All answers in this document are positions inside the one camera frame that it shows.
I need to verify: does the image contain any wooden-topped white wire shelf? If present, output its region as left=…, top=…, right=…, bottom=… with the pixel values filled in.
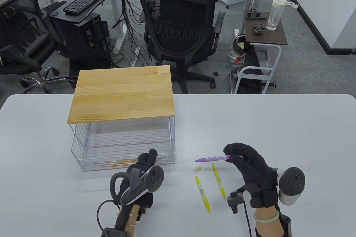
left=67, top=65, right=176, bottom=164

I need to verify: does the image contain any brown-topped white side table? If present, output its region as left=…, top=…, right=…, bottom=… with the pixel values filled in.
left=233, top=10, right=288, bottom=95

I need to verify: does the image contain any black strapped forearm box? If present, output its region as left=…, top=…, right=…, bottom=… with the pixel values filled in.
left=278, top=212, right=292, bottom=237

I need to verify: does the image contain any black cable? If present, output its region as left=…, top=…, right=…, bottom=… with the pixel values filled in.
left=97, top=199, right=120, bottom=233
left=242, top=202, right=252, bottom=237

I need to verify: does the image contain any purple double-ended highlighter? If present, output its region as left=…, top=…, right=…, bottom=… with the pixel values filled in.
left=196, top=154, right=232, bottom=163

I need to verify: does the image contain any person's left forearm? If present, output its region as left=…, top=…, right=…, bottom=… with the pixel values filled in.
left=122, top=204, right=142, bottom=234

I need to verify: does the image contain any black bag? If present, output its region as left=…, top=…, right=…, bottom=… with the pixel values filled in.
left=229, top=34, right=264, bottom=94

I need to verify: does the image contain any clear water bottle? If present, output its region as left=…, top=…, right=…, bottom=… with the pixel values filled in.
left=266, top=0, right=299, bottom=31

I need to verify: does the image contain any person's left hand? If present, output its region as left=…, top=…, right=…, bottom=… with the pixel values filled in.
left=120, top=149, right=164, bottom=209

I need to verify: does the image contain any white bangle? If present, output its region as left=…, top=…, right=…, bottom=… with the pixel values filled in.
left=253, top=211, right=280, bottom=223

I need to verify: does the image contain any black mesh office chair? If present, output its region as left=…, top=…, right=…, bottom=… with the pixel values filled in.
left=0, top=0, right=77, bottom=94
left=135, top=0, right=226, bottom=94

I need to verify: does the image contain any person's right hand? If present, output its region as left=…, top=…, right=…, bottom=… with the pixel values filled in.
left=223, top=143, right=278, bottom=208

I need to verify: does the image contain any orange double-ended highlighter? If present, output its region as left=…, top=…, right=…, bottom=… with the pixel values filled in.
left=102, top=160, right=137, bottom=168

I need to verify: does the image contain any white wire drawer basket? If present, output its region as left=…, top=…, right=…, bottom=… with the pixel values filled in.
left=71, top=122, right=176, bottom=172

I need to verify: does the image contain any black computer tower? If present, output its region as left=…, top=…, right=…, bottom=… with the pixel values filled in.
left=50, top=12, right=112, bottom=78

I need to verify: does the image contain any yellow double-ended highlighter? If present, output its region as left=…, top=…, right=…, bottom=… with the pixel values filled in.
left=212, top=163, right=226, bottom=199
left=195, top=175, right=211, bottom=213

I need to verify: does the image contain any tangle of black cables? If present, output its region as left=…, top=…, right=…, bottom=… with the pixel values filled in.
left=110, top=0, right=156, bottom=66

